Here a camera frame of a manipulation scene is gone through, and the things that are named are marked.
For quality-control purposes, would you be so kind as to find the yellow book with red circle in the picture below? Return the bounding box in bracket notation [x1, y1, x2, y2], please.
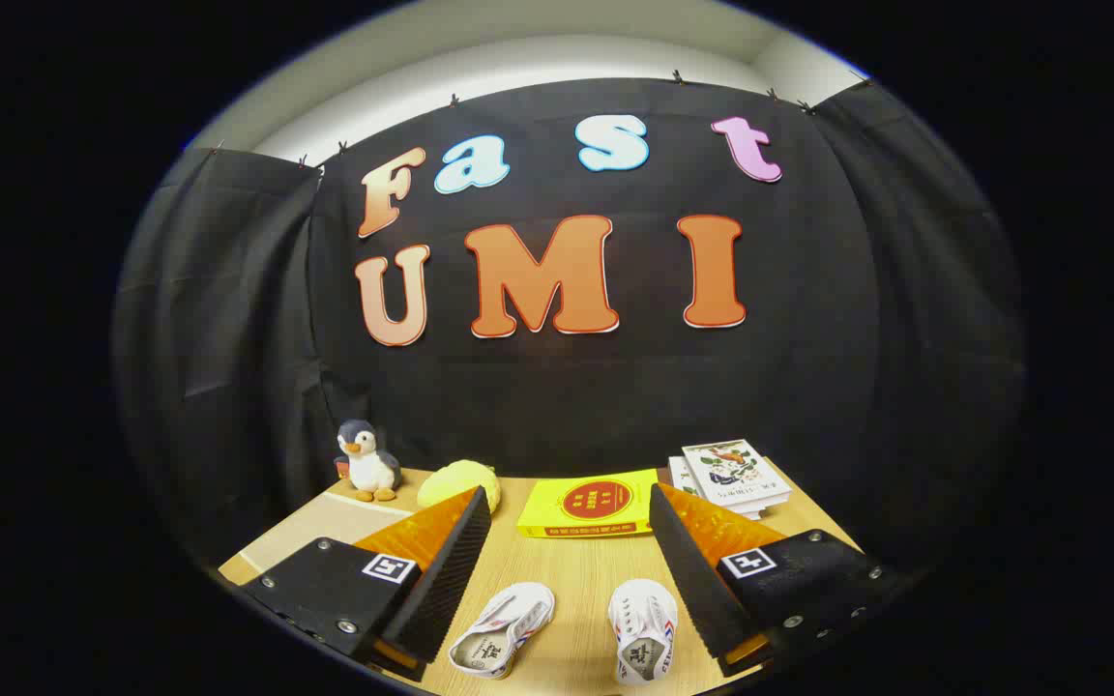
[516, 469, 661, 539]

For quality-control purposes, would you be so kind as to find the black backdrop cloth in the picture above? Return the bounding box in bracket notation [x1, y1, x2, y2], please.
[112, 77, 1027, 571]

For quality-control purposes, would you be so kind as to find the yellow round plush cushion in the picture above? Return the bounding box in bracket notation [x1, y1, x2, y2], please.
[417, 459, 502, 513]

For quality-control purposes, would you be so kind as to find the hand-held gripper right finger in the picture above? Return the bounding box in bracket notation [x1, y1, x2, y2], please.
[649, 482, 906, 678]

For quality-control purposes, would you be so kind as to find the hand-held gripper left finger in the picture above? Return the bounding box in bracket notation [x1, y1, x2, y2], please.
[240, 485, 493, 682]

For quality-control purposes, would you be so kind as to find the white book with illustrated cover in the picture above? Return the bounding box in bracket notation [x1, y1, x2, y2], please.
[681, 440, 793, 511]

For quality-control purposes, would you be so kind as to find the penguin plush toy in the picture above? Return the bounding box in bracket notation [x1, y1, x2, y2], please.
[333, 419, 403, 503]

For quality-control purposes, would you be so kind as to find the white canvas shoe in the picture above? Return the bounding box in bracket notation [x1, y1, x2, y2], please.
[608, 579, 679, 687]
[448, 582, 556, 681]

